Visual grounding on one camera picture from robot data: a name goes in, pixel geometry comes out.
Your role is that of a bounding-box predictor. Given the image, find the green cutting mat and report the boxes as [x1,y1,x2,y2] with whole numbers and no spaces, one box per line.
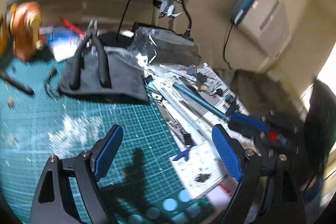
[1,54,214,223]

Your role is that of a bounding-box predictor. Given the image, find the white wall air conditioner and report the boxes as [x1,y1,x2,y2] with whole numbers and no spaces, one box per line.
[230,0,291,70]

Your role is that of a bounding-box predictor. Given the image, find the blue white booklet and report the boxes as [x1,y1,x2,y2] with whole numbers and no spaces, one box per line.
[40,27,83,63]

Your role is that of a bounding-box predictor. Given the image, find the model kit instruction manual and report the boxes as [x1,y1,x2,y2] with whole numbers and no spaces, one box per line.
[146,64,254,200]

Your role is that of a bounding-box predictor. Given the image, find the blue metal hobby knife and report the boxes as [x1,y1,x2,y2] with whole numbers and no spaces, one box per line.
[173,83,230,122]

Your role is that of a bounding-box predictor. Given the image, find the red stick tool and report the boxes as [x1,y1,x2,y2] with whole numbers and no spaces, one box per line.
[60,18,85,38]

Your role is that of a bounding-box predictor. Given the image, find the dark grey cloth pouch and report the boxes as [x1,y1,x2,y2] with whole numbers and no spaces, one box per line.
[58,52,149,104]

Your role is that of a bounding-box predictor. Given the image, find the black box with plastic bag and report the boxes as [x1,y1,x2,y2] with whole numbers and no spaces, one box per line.
[129,22,202,67]

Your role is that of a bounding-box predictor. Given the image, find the black power cable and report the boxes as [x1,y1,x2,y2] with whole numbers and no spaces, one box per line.
[115,0,194,44]

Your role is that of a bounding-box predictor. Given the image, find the black handled nippers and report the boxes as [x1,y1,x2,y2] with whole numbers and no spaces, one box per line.
[69,20,112,90]

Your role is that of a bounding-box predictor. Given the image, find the orange pencil sharpener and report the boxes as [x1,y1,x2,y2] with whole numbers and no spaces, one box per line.
[1,2,47,62]

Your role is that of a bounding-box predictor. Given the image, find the black marker pen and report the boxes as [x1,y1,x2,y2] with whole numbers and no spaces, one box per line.
[0,71,34,96]

